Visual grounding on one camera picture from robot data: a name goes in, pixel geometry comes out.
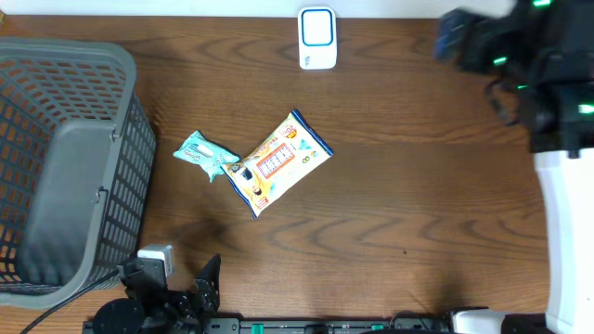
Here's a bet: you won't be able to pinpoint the light green tissue pack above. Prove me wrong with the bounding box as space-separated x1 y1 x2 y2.
173 131 239 183

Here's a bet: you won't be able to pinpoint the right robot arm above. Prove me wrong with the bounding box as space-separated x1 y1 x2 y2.
435 0 593 333

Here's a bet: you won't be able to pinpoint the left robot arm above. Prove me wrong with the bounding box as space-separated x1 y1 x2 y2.
83 254 221 334

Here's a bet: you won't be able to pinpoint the white barcode scanner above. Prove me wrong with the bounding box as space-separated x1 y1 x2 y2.
297 6 338 71

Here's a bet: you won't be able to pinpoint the grey plastic shopping basket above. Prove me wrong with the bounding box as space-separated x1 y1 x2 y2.
1 37 156 309

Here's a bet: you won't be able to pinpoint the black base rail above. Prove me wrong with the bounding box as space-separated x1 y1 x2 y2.
82 315 452 334

